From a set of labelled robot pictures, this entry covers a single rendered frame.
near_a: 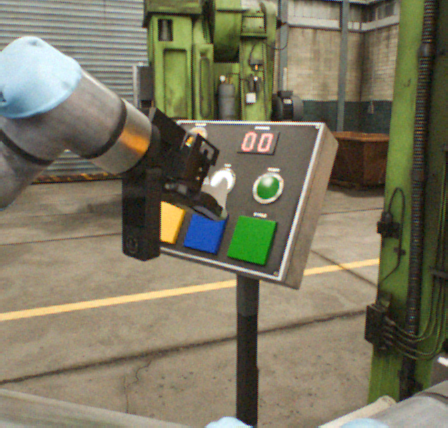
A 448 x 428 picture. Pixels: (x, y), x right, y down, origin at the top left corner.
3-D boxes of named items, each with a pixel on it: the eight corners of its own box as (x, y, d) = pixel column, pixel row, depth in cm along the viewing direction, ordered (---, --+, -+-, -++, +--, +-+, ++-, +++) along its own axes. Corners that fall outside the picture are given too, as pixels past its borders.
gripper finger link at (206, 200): (231, 208, 59) (194, 183, 52) (228, 219, 59) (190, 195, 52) (205, 204, 62) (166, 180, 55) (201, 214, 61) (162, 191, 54)
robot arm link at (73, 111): (-29, 76, 40) (30, 12, 38) (64, 131, 49) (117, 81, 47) (-24, 128, 36) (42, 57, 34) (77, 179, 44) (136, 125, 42)
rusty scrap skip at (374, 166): (359, 196, 641) (363, 138, 624) (295, 178, 814) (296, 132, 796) (421, 191, 683) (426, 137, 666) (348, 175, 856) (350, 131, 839)
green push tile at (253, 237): (263, 264, 69) (276, 221, 71) (225, 255, 74) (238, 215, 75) (267, 267, 71) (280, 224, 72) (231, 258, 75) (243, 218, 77)
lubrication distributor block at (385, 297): (384, 367, 84) (390, 302, 81) (361, 352, 90) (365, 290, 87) (396, 362, 86) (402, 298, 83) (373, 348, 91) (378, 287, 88)
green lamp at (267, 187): (267, 203, 73) (268, 177, 72) (253, 198, 77) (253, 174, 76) (283, 201, 74) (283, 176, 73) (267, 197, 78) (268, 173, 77)
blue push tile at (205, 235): (214, 253, 75) (226, 213, 77) (181, 245, 80) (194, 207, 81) (219, 256, 77) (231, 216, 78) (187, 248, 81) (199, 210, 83)
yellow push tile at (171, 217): (172, 243, 81) (184, 206, 82) (144, 236, 85) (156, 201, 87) (177, 245, 82) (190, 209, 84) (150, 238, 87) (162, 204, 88)
